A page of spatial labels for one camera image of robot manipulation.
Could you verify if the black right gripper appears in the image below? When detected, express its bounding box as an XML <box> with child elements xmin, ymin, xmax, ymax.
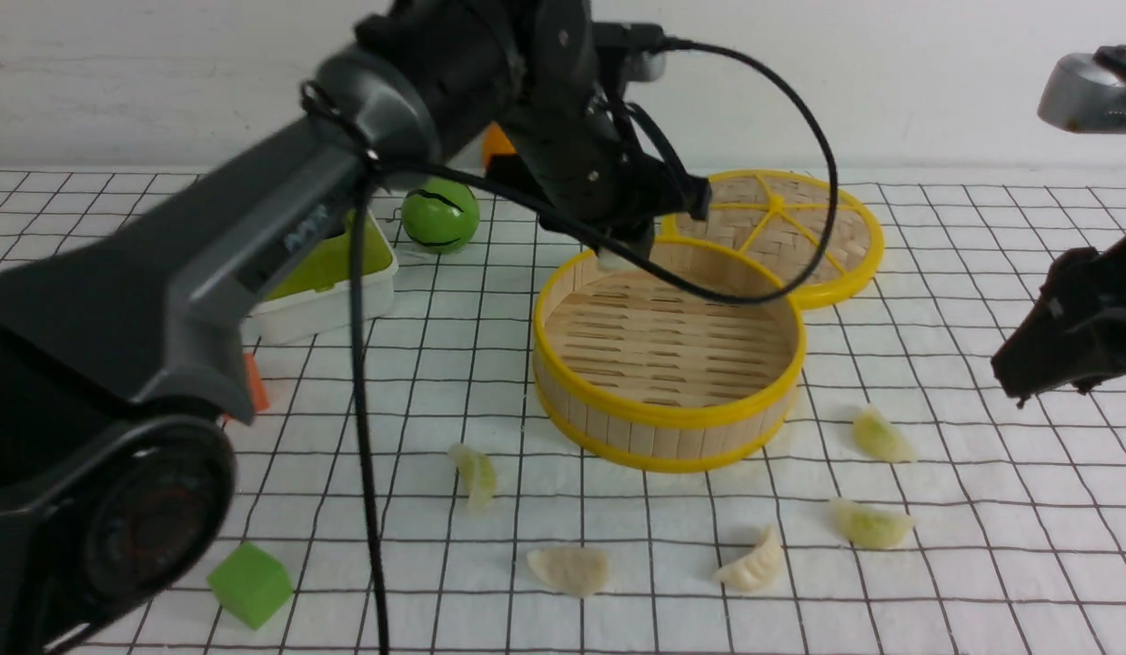
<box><xmin>990</xmin><ymin>235</ymin><xmax>1126</xmax><ymax>407</ymax></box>

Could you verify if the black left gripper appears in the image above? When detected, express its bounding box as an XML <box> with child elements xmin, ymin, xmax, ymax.
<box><xmin>488</xmin><ymin>1</ymin><xmax>712</xmax><ymax>257</ymax></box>

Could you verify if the white dumpling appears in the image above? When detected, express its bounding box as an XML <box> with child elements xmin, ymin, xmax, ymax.
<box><xmin>596</xmin><ymin>246</ymin><xmax>638</xmax><ymax>273</ymax></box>
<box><xmin>527</xmin><ymin>546</ymin><xmax>610</xmax><ymax>600</ymax></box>
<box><xmin>713</xmin><ymin>524</ymin><xmax>785</xmax><ymax>594</ymax></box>

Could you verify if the green-tinted dumpling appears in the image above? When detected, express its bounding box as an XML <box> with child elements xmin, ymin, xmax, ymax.
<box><xmin>447</xmin><ymin>445</ymin><xmax>498</xmax><ymax>511</ymax></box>
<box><xmin>851</xmin><ymin>405</ymin><xmax>917</xmax><ymax>463</ymax></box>
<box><xmin>829</xmin><ymin>497</ymin><xmax>915</xmax><ymax>549</ymax></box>

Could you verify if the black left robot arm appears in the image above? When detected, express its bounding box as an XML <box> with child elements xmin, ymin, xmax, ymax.
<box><xmin>0</xmin><ymin>1</ymin><xmax>701</xmax><ymax>654</ymax></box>

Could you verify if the bamboo steamer lid yellow rim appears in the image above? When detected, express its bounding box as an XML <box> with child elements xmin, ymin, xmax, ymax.
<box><xmin>661</xmin><ymin>169</ymin><xmax>886</xmax><ymax>309</ymax></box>

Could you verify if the bamboo steamer tray yellow rim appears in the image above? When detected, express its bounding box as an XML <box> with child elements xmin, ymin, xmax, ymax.
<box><xmin>531</xmin><ymin>252</ymin><xmax>807</xmax><ymax>473</ymax></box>

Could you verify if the orange toy tangerine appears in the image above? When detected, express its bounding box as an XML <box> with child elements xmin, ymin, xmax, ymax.
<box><xmin>480</xmin><ymin>123</ymin><xmax>517</xmax><ymax>169</ymax></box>

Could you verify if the green toy watermelon ball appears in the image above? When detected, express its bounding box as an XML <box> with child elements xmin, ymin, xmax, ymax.
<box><xmin>400</xmin><ymin>178</ymin><xmax>480</xmax><ymax>253</ymax></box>

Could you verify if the green lidded white box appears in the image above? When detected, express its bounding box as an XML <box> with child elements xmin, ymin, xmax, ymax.
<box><xmin>240</xmin><ymin>213</ymin><xmax>399</xmax><ymax>346</ymax></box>

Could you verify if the white checkered tablecloth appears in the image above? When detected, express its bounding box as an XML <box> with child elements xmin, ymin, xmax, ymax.
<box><xmin>0</xmin><ymin>169</ymin><xmax>1126</xmax><ymax>655</ymax></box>

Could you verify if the orange foam cube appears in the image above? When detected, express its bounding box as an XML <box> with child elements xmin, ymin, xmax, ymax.
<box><xmin>243</xmin><ymin>352</ymin><xmax>269</xmax><ymax>416</ymax></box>

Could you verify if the green foam cube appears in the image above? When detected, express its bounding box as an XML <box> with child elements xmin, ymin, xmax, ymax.
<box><xmin>206</xmin><ymin>542</ymin><xmax>294</xmax><ymax>630</ymax></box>

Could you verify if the black left camera cable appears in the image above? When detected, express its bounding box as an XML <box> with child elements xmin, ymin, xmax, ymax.
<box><xmin>300</xmin><ymin>36</ymin><xmax>840</xmax><ymax>655</ymax></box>

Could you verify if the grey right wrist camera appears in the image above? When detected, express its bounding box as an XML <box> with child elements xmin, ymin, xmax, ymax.
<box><xmin>1037</xmin><ymin>45</ymin><xmax>1126</xmax><ymax>136</ymax></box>

